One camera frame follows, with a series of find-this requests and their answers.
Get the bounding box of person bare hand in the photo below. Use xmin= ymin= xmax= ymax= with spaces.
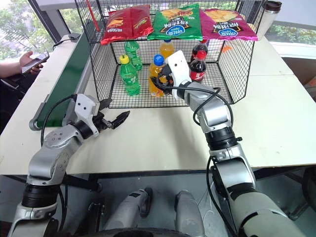
xmin=19 ymin=51 xmax=44 ymax=74

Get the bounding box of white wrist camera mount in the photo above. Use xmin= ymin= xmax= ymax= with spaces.
xmin=165 ymin=50 xmax=193 ymax=100
xmin=74 ymin=93 xmax=101 ymax=136

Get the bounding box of black metal table frame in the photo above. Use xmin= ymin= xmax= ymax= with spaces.
xmin=0 ymin=166 xmax=316 ymax=196

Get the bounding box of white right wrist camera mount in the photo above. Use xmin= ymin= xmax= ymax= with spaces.
xmin=165 ymin=50 xmax=193 ymax=100

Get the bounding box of black wire mesh rack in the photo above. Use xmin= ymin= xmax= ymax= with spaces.
xmin=74 ymin=0 xmax=256 ymax=109

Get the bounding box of black round wheel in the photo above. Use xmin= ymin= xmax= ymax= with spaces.
xmin=301 ymin=166 xmax=316 ymax=213

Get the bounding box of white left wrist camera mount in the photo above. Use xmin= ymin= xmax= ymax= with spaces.
xmin=74 ymin=93 xmax=101 ymax=136

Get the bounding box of grey robot right leg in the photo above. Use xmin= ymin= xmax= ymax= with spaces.
xmin=174 ymin=190 xmax=205 ymax=237

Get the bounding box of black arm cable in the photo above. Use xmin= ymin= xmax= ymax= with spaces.
xmin=170 ymin=83 xmax=240 ymax=237
xmin=40 ymin=95 xmax=76 ymax=225

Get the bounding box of pink chips bag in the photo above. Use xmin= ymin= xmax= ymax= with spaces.
xmin=199 ymin=8 xmax=259 ymax=41

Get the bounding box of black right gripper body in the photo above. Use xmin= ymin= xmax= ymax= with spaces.
xmin=162 ymin=65 xmax=175 ymax=96

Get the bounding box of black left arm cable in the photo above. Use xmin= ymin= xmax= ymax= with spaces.
xmin=40 ymin=95 xmax=76 ymax=225

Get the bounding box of black power adapter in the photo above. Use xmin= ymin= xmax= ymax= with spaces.
xmin=52 ymin=33 xmax=80 ymax=51

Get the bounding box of red chips bag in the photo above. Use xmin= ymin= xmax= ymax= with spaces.
xmin=100 ymin=4 xmax=154 ymax=45

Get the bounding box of silver thermos black lid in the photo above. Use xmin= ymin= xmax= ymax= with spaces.
xmin=256 ymin=0 xmax=282 ymax=41

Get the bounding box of orange soda bottle, small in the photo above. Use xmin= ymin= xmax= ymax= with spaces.
xmin=159 ymin=39 xmax=174 ymax=60

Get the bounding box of grey robot left leg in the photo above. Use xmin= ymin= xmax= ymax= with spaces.
xmin=103 ymin=189 xmax=154 ymax=233

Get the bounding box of green soda bottle yellow cap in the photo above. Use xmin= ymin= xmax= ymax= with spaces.
xmin=119 ymin=54 xmax=141 ymax=96

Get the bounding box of red rod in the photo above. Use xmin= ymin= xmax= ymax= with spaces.
xmin=87 ymin=0 xmax=101 ymax=32

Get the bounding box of grey robot leg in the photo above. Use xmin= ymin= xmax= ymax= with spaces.
xmin=103 ymin=189 xmax=154 ymax=233
xmin=174 ymin=190 xmax=205 ymax=237

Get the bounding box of orange soda bottle blue cap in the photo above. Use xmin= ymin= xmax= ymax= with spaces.
xmin=149 ymin=54 xmax=166 ymax=98

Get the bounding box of dark smartphone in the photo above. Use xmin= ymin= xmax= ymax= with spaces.
xmin=21 ymin=51 xmax=50 ymax=74

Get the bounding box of green chips bag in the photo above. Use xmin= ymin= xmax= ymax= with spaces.
xmin=147 ymin=3 xmax=203 ymax=41

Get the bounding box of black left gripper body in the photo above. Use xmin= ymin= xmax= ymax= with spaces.
xmin=92 ymin=102 xmax=113 ymax=132

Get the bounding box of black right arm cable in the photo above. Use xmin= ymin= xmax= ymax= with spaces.
xmin=170 ymin=83 xmax=240 ymax=237

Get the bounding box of cola bottle red cap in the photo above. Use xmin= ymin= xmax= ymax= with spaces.
xmin=190 ymin=39 xmax=208 ymax=64
xmin=189 ymin=50 xmax=207 ymax=82

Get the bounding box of brown cardboard box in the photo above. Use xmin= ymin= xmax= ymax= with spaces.
xmin=303 ymin=74 xmax=316 ymax=102

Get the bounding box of green conveyor belt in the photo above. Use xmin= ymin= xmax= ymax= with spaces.
xmin=29 ymin=21 xmax=99 ymax=131

